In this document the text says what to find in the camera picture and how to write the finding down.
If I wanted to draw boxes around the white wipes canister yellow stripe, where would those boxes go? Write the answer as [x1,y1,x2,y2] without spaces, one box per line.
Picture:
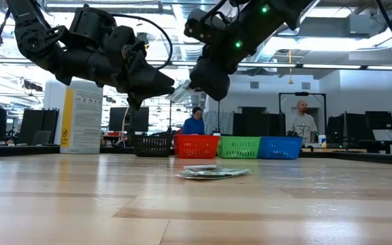
[59,80,104,154]

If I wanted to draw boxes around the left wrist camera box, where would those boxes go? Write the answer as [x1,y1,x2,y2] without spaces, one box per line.
[104,24,138,57]

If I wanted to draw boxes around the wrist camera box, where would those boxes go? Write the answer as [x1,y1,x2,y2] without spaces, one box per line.
[104,24,138,57]
[184,8,231,44]

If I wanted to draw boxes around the black metal frame rig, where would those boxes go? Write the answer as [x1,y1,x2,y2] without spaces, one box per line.
[278,91,328,137]
[169,98,221,134]

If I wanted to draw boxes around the red plastic basket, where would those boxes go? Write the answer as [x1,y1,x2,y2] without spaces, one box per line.
[174,134,220,160]

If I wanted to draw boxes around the green plastic basket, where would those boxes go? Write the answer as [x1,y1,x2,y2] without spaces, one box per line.
[217,135,262,160]

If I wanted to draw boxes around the black monitor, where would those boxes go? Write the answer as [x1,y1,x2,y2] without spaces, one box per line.
[325,114,376,146]
[109,106,150,134]
[365,110,392,131]

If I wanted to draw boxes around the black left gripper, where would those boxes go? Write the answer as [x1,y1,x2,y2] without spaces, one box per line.
[112,42,176,112]

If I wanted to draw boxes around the blue plastic basket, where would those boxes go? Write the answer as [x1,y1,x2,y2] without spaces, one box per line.
[257,136,304,160]

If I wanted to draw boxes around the black partition panels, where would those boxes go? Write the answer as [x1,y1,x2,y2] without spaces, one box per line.
[18,108,60,146]

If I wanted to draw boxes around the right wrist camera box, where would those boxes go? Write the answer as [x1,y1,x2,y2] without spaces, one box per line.
[184,8,231,44]

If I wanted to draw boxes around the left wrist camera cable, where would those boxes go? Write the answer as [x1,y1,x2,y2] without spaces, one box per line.
[110,13,174,71]

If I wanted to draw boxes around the black plastic basket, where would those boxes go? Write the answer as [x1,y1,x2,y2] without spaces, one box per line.
[133,135,173,158]

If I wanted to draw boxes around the yellow hanging pendant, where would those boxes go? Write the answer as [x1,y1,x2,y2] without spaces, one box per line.
[287,50,295,85]

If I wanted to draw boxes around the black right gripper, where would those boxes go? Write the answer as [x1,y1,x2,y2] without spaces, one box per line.
[189,59,231,102]

